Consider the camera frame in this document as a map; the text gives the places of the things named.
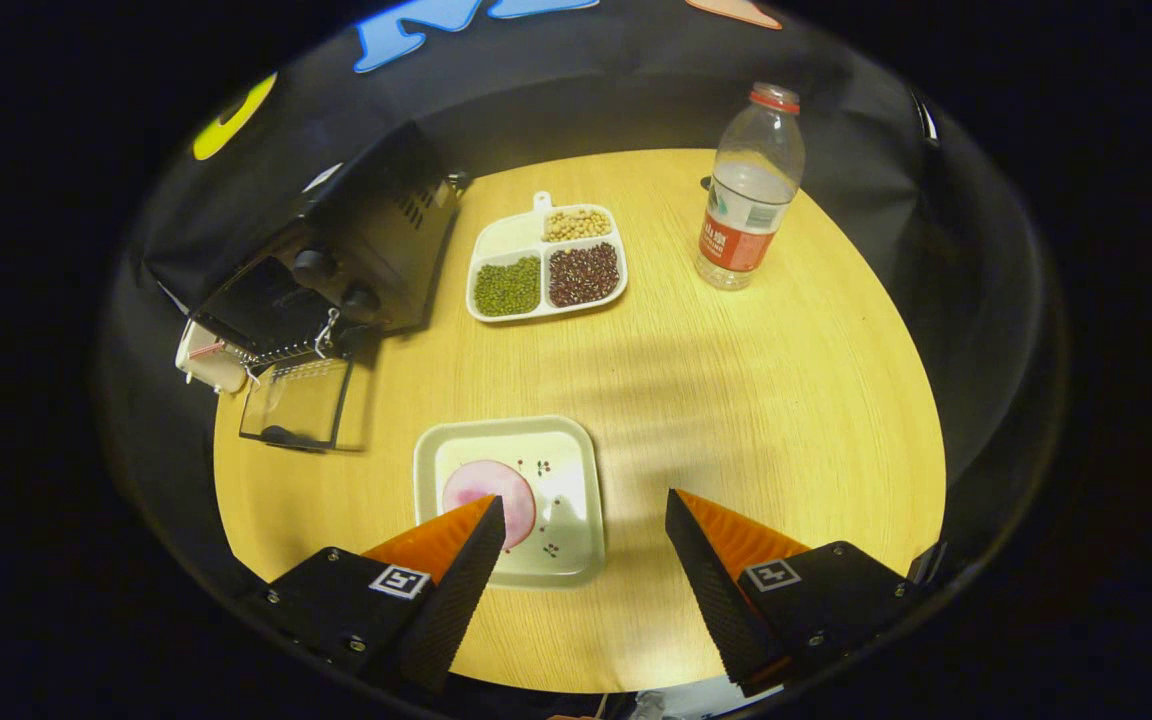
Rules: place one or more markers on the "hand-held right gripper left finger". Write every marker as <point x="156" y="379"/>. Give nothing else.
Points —
<point x="461" y="590"/>

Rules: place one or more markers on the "black backdrop cloth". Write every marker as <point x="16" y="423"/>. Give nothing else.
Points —
<point x="636" y="100"/>

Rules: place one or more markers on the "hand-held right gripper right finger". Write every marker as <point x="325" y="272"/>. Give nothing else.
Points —
<point x="711" y="590"/>

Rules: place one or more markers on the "white toaster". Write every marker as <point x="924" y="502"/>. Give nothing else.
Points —
<point x="208" y="365"/>

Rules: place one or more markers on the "black electric oven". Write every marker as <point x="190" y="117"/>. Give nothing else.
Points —
<point x="376" y="230"/>

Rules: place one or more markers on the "pale square plate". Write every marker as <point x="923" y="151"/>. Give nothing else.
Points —
<point x="571" y="500"/>

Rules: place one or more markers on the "white divided bean dish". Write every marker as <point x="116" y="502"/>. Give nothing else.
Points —
<point x="511" y="285"/>

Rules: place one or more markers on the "clear bottle with red label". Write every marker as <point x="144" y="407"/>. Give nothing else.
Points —
<point x="748" y="210"/>

